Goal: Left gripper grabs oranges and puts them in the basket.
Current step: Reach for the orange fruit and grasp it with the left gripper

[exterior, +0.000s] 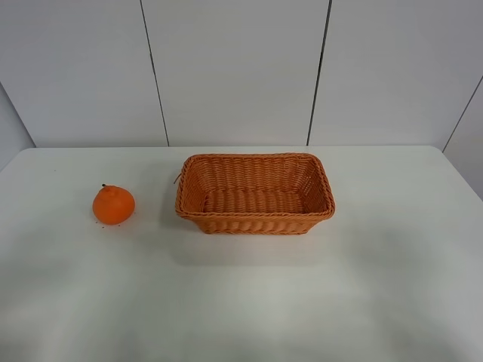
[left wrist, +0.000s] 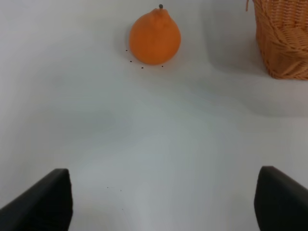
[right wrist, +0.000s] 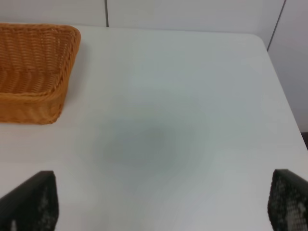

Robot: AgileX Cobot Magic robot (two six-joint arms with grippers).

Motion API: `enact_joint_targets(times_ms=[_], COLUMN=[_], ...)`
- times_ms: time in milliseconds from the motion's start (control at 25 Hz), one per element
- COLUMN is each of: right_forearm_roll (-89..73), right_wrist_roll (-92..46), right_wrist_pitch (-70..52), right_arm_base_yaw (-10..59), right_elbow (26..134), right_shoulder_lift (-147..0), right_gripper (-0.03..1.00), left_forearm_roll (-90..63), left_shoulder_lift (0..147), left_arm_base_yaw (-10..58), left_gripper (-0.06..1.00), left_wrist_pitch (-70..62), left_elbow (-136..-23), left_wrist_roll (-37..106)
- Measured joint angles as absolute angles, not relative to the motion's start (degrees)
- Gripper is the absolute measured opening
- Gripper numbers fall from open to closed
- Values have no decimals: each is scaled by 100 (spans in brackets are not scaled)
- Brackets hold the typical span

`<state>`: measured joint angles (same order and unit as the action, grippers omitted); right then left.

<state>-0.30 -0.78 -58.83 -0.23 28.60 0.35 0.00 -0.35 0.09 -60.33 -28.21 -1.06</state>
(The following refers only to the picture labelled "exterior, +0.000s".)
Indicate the orange woven wicker basket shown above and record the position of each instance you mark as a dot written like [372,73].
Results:
[254,194]

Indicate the orange fruit with stem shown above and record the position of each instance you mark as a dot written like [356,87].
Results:
[113,205]

